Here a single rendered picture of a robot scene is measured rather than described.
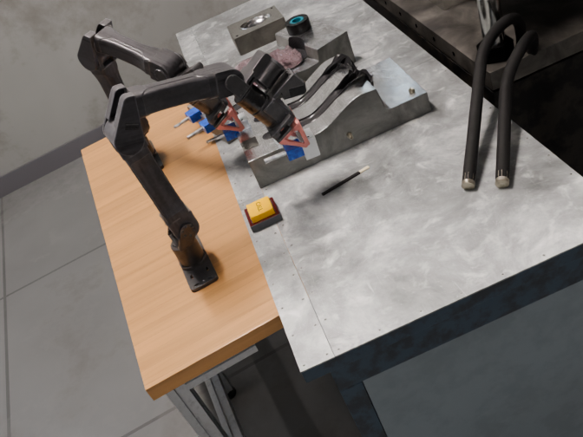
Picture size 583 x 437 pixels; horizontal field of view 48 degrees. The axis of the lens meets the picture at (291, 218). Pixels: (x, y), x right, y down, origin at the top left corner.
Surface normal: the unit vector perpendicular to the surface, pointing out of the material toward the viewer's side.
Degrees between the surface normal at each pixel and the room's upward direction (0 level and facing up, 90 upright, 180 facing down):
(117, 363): 0
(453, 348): 90
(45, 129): 90
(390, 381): 90
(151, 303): 0
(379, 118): 90
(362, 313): 0
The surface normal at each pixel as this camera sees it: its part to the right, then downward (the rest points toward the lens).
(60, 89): 0.37, 0.49
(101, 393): -0.33, -0.73
